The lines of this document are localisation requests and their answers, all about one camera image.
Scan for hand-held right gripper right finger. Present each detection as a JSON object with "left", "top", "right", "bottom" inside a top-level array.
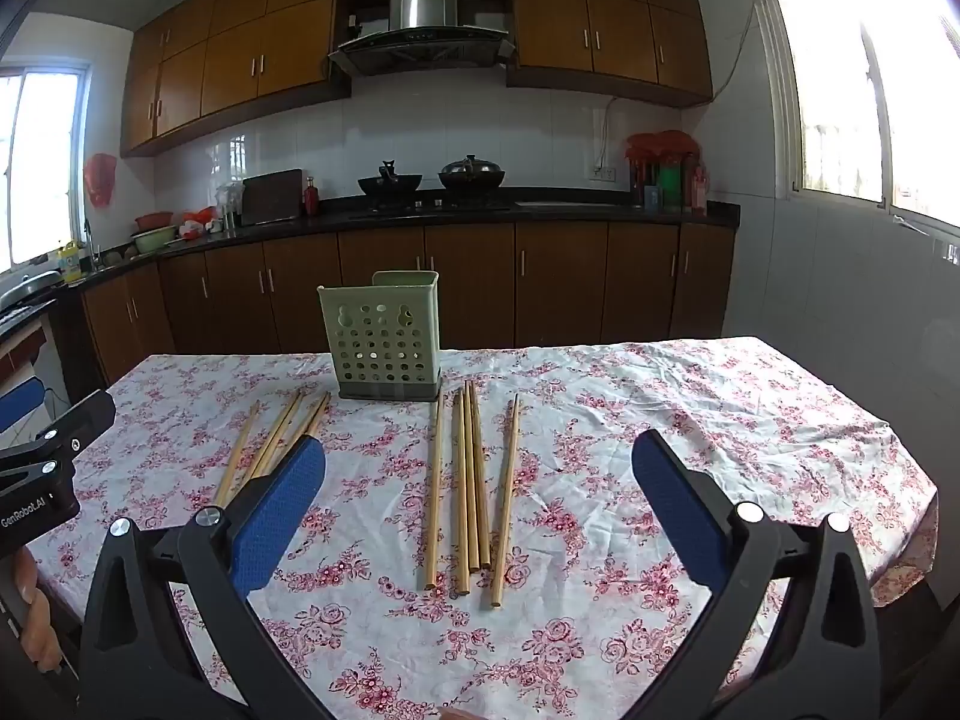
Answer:
[{"left": 632, "top": 431, "right": 878, "bottom": 720}]

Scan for red plastic bag on hook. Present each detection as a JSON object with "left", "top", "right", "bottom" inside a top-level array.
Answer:
[{"left": 84, "top": 152, "right": 119, "bottom": 209}]

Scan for red floral tablecloth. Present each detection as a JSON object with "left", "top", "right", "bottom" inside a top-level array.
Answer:
[{"left": 34, "top": 336, "right": 940, "bottom": 720}]

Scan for black open wok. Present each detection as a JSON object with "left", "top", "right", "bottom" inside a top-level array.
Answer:
[{"left": 358, "top": 160, "right": 425, "bottom": 200}]

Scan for socket cable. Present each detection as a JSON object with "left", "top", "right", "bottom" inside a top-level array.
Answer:
[{"left": 598, "top": 96, "right": 622, "bottom": 166}]

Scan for brown base cabinets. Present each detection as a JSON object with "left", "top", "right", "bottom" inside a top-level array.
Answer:
[{"left": 79, "top": 221, "right": 740, "bottom": 387}]

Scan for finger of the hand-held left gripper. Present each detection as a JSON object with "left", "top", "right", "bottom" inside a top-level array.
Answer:
[
  {"left": 0, "top": 388, "right": 118, "bottom": 478},
  {"left": 0, "top": 379, "right": 46, "bottom": 432}
]

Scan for brown wall cabinets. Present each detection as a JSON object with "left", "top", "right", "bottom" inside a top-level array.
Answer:
[{"left": 120, "top": 0, "right": 713, "bottom": 158}]

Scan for black wok with lid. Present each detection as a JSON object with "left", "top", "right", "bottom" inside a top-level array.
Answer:
[{"left": 439, "top": 154, "right": 507, "bottom": 192}]

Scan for large sliding window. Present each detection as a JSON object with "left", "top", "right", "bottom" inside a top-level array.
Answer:
[{"left": 750, "top": 0, "right": 960, "bottom": 230}]

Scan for red plastic cover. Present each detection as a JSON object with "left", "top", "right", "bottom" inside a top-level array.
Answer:
[{"left": 626, "top": 131, "right": 698, "bottom": 164}]

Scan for steel range hood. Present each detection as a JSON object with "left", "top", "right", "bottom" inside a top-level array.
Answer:
[{"left": 328, "top": 0, "right": 518, "bottom": 77}]

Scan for dark cutting board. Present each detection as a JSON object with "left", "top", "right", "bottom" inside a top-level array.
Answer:
[{"left": 241, "top": 169, "right": 305, "bottom": 226}]

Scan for black gas stove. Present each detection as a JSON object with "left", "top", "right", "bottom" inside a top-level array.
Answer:
[{"left": 349, "top": 199, "right": 518, "bottom": 220}]

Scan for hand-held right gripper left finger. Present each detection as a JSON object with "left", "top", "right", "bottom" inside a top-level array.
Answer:
[{"left": 79, "top": 435, "right": 327, "bottom": 720}]

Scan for narrow kitchen window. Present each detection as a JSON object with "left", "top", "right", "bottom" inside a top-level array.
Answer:
[{"left": 0, "top": 64, "right": 91, "bottom": 271}]

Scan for black kitchen countertop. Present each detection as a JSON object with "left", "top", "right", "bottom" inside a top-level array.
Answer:
[{"left": 45, "top": 187, "right": 742, "bottom": 301}]

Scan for green perforated utensil holder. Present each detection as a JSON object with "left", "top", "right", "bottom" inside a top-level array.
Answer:
[{"left": 317, "top": 270, "right": 443, "bottom": 401}]

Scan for person's left hand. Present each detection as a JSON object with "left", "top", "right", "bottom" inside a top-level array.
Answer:
[{"left": 16, "top": 546, "right": 62, "bottom": 674}]

